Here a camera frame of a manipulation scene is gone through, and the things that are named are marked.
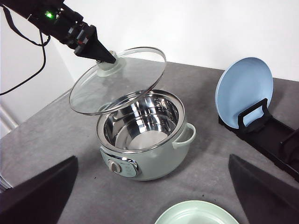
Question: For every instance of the green plate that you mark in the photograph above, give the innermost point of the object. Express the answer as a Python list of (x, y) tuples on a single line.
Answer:
[(196, 212)]

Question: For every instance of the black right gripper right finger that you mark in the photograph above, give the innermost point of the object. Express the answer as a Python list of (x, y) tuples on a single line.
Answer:
[(266, 199)]

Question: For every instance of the blue plate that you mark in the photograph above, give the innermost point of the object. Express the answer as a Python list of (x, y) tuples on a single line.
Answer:
[(241, 84)]

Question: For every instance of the glass lid with green knob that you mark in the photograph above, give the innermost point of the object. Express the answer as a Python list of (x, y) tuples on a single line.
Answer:
[(105, 87)]

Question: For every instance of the green electric steamer pot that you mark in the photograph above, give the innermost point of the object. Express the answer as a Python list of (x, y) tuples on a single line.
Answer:
[(135, 141)]

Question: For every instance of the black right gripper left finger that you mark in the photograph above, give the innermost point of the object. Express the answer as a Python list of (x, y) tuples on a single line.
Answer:
[(39, 199)]

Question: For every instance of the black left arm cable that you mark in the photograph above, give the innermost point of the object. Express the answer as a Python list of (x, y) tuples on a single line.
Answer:
[(28, 36)]

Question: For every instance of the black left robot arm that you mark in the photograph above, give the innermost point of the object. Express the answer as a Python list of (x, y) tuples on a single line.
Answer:
[(29, 7)]

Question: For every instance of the black dish rack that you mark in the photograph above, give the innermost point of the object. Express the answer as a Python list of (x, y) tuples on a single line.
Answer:
[(278, 141)]

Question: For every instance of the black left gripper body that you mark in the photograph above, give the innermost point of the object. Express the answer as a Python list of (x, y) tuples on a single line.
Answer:
[(64, 25)]

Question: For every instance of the grey table mat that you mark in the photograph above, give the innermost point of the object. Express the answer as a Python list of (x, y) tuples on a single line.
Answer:
[(56, 132)]

